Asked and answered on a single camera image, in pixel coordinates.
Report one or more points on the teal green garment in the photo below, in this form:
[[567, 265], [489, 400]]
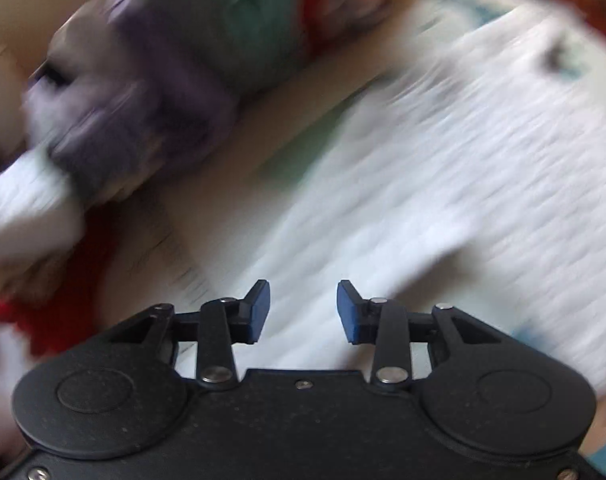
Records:
[[256, 43]]

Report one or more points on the pink garment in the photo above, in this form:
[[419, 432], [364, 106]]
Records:
[[342, 16]]

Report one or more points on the dark red garment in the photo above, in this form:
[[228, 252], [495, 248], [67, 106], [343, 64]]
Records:
[[56, 304]]

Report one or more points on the red garment in pile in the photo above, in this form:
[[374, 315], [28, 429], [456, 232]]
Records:
[[316, 25]]

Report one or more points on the white quilted baby garment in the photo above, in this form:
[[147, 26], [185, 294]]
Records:
[[487, 147]]

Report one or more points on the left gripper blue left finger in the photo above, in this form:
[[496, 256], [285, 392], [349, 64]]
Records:
[[216, 327]]

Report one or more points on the purple garment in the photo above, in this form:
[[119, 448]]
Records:
[[120, 100]]

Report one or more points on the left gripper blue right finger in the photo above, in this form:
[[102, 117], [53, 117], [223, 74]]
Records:
[[389, 327]]

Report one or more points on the white folded garment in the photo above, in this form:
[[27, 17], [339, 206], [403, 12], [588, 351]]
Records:
[[39, 210]]

